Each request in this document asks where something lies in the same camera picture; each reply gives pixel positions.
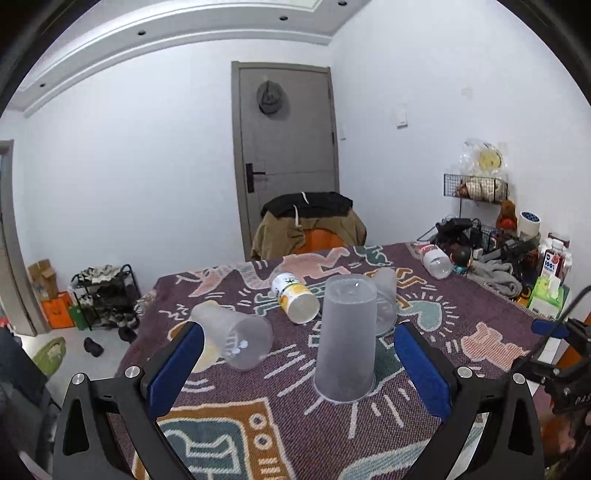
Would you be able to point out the orange paper bag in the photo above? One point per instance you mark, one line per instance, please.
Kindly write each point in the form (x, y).
(57, 311)

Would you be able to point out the black door handle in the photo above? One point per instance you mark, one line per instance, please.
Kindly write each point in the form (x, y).
(250, 176)

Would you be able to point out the cardboard box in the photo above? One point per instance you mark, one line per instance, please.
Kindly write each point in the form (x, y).
(44, 280)

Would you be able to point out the grey cap on door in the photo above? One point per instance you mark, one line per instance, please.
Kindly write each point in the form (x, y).
(271, 99)

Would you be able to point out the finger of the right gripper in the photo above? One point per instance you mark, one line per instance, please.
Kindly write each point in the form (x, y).
(551, 329)

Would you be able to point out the patterned purple woven tablecloth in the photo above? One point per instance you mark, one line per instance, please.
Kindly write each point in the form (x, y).
(270, 422)

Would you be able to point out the frosted cup lying left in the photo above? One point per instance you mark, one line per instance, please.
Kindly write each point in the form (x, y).
(235, 332)

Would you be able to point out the orange chair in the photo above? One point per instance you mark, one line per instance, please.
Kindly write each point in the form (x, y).
(578, 343)
(319, 240)

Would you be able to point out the yellow white printed cup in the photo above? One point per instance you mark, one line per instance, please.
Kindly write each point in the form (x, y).
(297, 301)

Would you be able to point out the grey door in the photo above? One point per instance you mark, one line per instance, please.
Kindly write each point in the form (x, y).
(298, 151)

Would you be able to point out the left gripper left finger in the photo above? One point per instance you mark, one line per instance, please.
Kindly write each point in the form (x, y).
(85, 445)

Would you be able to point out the green tissue pack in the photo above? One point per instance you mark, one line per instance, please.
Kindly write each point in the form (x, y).
(548, 297)

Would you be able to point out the blue white carton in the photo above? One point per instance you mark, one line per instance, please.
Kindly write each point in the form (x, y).
(552, 261)

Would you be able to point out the frosted cup lying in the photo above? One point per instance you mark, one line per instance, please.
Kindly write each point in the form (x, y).
(385, 280)
(235, 332)

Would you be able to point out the white wall switch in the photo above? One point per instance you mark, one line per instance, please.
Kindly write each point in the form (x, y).
(400, 117)

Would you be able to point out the black shoe on floor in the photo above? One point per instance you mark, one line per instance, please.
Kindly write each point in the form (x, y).
(92, 347)

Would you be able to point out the black shoe rack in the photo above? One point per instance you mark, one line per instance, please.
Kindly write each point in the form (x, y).
(106, 296)

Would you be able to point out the clear bottle red cap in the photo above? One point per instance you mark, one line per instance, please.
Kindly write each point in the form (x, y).
(435, 260)

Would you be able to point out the white tape roll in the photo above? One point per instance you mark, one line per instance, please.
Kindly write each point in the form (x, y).
(528, 225)

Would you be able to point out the frosted cup lying right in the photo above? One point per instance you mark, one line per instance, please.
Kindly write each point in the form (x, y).
(385, 280)

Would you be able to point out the tall frosted plastic cup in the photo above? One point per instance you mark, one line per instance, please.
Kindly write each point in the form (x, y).
(345, 371)

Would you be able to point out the clear plastic bag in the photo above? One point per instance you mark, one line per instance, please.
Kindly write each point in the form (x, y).
(483, 159)

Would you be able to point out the green slipper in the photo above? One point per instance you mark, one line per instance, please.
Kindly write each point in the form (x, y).
(50, 357)

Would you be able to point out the grey cloth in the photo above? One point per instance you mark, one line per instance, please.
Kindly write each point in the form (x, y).
(496, 276)

